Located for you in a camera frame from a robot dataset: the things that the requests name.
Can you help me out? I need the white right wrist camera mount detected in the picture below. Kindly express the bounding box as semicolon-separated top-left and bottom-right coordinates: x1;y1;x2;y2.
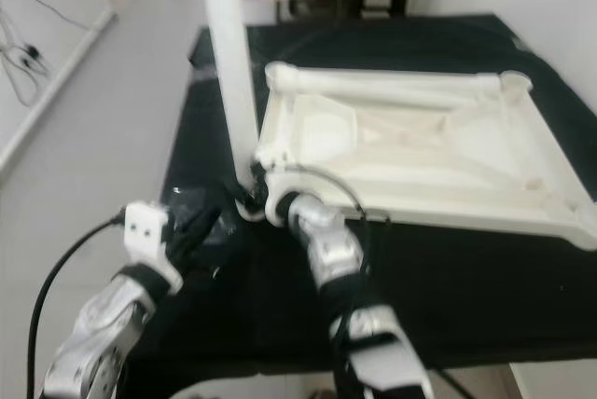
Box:
265;166;305;228

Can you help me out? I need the black wall cable bundle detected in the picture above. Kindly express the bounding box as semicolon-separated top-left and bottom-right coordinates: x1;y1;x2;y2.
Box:
0;0;113;106

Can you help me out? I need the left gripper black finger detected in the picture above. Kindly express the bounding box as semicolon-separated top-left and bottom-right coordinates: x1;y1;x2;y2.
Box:
196;201;229;249
175;201;214;237

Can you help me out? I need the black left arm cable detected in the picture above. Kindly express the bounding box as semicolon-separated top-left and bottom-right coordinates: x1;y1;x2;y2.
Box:
24;213;128;399

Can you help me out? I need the white plastic table leg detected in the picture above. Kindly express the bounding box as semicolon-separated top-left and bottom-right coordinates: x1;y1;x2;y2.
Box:
269;63;505;102
196;0;262;190
303;91;477;113

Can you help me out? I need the black table cloth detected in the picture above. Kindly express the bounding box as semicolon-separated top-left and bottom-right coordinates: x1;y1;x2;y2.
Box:
121;13;597;391

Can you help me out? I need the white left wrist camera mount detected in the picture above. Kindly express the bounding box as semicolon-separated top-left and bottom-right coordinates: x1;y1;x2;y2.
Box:
123;199;184;294

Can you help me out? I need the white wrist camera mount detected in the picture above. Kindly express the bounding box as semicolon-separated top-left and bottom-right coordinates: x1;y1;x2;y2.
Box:
123;199;184;294
265;166;305;228

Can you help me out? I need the cream plastic table top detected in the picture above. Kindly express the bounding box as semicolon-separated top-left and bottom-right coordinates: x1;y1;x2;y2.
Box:
245;57;597;253

